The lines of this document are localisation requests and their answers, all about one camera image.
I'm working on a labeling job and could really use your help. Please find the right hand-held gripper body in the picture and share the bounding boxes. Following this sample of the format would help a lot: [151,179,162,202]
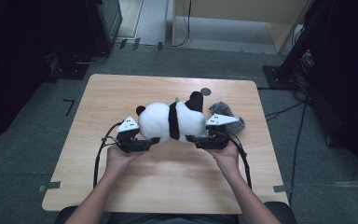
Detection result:
[194,113,241,151]

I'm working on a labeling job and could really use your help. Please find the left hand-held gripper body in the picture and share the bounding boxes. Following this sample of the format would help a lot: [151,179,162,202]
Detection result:
[115,115,153,154]

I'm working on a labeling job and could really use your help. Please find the panda plush toy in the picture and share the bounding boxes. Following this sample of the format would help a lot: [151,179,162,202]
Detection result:
[135,91,209,144]

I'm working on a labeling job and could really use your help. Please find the grey fuzzy scarf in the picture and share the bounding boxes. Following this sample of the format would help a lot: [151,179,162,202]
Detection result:
[208,101,246,135]

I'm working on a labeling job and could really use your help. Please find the person's right hand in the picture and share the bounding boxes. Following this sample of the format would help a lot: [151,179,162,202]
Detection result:
[206,141,241,178]

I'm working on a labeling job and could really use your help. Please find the person's left hand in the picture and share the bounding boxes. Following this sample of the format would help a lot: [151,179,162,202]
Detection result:
[105,144,145,178]

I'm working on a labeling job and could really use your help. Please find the black floor tape corner mark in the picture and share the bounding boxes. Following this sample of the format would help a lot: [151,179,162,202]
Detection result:
[62,98,76,118]

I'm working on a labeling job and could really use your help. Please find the black flat floor base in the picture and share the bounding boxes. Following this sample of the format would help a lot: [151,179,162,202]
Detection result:
[47,51,90,82]

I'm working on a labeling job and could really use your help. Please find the person's dark clothing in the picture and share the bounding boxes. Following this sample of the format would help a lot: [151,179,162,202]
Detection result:
[106,212,241,224]

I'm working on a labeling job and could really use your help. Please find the black stand with base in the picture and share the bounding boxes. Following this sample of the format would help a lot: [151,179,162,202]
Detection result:
[262,0,334,91]

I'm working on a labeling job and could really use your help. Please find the grey floor tape strip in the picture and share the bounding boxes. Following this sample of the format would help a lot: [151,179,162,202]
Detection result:
[37,181,62,193]

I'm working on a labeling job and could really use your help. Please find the dark curtain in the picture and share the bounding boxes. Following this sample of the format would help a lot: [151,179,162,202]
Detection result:
[304,0,358,178]
[0,0,90,147]

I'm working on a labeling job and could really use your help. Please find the right hand-held gripper cable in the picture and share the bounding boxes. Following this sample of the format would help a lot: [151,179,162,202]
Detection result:
[217,130,253,189]

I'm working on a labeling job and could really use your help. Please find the hand-held gripper cable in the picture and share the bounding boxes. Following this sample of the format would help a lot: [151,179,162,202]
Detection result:
[92,120,124,189]
[217,130,253,189]

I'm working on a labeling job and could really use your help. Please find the left hand-held gripper cable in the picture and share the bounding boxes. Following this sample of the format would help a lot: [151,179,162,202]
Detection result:
[92,120,124,189]

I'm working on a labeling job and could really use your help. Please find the short black floor cable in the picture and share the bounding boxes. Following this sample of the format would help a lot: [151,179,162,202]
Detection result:
[265,101,306,122]

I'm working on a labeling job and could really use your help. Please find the long black floor cable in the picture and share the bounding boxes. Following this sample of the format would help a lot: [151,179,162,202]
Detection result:
[288,99,310,207]

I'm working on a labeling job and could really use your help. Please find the black hanging cable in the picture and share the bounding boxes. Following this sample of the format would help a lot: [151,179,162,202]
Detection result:
[172,0,193,49]

